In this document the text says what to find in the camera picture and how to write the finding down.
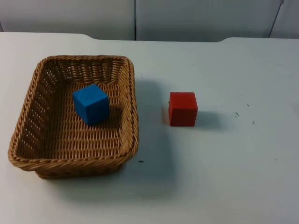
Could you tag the red cube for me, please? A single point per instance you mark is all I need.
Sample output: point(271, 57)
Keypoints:
point(182, 109)

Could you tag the blue cube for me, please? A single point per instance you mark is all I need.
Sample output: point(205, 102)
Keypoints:
point(91, 105)

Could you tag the brown wicker basket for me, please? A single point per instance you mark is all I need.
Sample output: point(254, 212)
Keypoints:
point(58, 140)

